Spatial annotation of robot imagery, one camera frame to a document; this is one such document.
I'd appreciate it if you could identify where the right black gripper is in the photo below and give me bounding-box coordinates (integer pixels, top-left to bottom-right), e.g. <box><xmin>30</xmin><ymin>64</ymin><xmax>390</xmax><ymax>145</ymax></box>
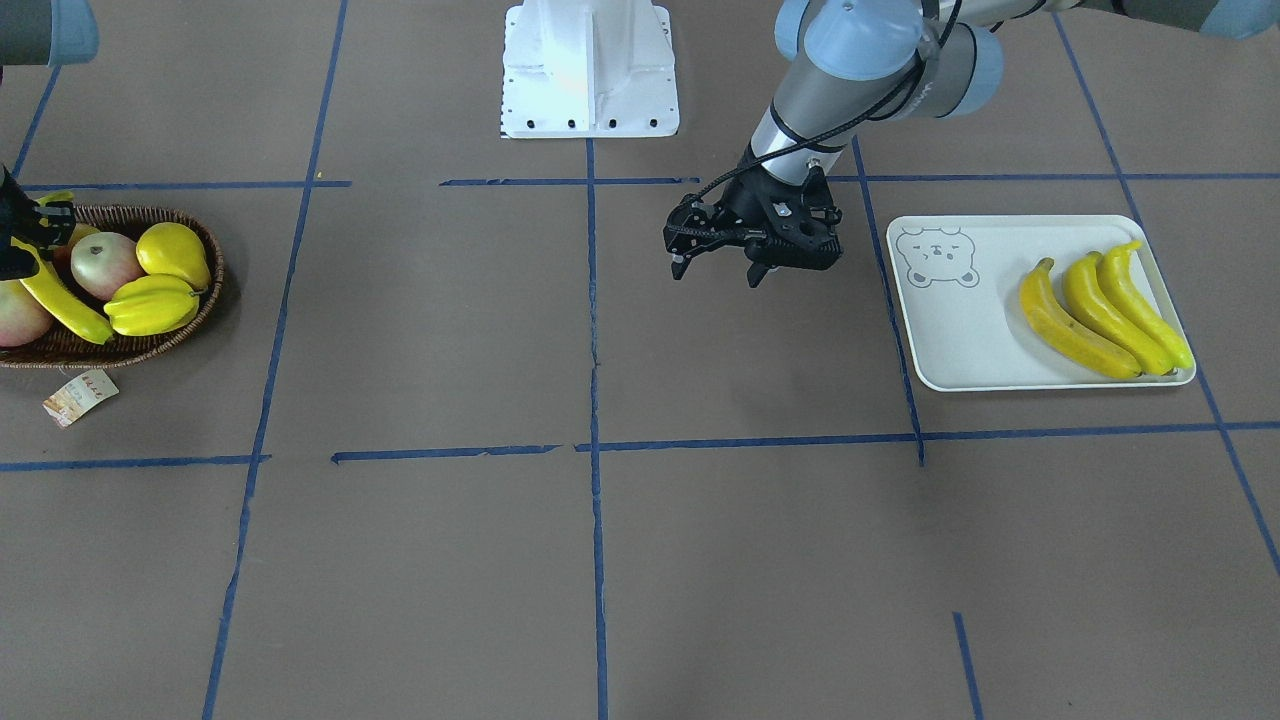
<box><xmin>1</xmin><ymin>167</ymin><xmax>77</xmax><ymax>281</ymax></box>

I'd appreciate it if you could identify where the cream bear tray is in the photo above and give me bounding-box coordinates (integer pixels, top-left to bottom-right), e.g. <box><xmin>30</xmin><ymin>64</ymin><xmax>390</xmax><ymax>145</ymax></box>
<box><xmin>886</xmin><ymin>215</ymin><xmax>1198</xmax><ymax>392</ymax></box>

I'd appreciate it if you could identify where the yellow starfruit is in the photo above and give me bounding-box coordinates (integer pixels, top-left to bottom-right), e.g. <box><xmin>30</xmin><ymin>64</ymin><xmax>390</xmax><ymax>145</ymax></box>
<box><xmin>104</xmin><ymin>275</ymin><xmax>201</xmax><ymax>337</ymax></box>

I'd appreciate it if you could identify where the pink yellow apple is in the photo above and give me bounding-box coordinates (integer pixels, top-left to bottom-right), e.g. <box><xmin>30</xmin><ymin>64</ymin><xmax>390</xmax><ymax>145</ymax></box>
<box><xmin>0</xmin><ymin>281</ymin><xmax>55</xmax><ymax>348</ymax></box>

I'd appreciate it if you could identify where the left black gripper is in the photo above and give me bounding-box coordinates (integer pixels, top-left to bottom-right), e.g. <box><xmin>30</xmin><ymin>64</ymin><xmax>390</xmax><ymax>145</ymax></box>
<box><xmin>663</xmin><ymin>152</ymin><xmax>844</xmax><ymax>290</ymax></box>

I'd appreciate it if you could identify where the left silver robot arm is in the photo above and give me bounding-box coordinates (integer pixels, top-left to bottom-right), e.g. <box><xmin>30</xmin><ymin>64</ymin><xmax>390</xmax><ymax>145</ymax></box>
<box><xmin>663</xmin><ymin>1</ymin><xmax>1075</xmax><ymax>287</ymax></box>

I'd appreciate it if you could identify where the paper tag on basket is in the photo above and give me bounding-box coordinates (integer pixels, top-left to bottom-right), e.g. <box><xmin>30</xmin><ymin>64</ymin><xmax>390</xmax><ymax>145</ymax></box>
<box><xmin>42</xmin><ymin>369</ymin><xmax>120</xmax><ymax>429</ymax></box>

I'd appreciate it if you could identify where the yellow pear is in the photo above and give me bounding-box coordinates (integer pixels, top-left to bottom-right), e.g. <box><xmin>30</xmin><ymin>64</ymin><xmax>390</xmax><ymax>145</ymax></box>
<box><xmin>134</xmin><ymin>222</ymin><xmax>212</xmax><ymax>291</ymax></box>

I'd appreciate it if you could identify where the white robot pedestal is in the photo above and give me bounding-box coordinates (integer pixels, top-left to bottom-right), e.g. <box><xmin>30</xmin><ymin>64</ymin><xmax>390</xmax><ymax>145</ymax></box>
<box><xmin>500</xmin><ymin>1</ymin><xmax>681</xmax><ymax>138</ymax></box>

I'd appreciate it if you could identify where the brown wicker basket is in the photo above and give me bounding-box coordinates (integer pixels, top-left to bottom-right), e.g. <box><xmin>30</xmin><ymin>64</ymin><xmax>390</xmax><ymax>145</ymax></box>
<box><xmin>0</xmin><ymin>205</ymin><xmax>227</xmax><ymax>372</ymax></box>

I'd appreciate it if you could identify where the yellow banana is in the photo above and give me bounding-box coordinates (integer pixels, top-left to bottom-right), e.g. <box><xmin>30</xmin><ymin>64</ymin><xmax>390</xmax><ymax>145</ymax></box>
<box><xmin>1097</xmin><ymin>240</ymin><xmax>1196</xmax><ymax>370</ymax></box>
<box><xmin>1018</xmin><ymin>258</ymin><xmax>1142</xmax><ymax>380</ymax></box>
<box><xmin>20</xmin><ymin>190</ymin><xmax>114</xmax><ymax>345</ymax></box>
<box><xmin>1062</xmin><ymin>251</ymin><xmax>1174</xmax><ymax>375</ymax></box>

